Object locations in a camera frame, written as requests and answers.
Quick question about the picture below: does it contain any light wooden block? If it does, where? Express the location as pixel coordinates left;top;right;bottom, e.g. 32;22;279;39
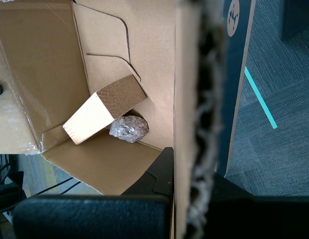
62;74;149;145

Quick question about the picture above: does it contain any brown cardboard box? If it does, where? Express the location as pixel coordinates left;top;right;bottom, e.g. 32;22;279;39
0;0;257;239

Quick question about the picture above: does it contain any speckled beige rock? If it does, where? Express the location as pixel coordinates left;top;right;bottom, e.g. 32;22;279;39
109;115;150;144

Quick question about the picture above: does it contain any teal floor tape line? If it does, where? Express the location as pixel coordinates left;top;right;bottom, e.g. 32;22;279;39
244;66;278;129

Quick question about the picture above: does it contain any thin black cable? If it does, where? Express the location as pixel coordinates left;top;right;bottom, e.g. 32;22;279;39
27;177;73;198
57;182;81;195

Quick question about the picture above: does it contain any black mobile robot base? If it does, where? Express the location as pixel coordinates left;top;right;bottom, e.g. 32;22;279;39
0;154;27;225

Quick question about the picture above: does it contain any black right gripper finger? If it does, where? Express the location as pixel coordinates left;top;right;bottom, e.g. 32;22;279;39
206;173;309;239
12;146;174;239

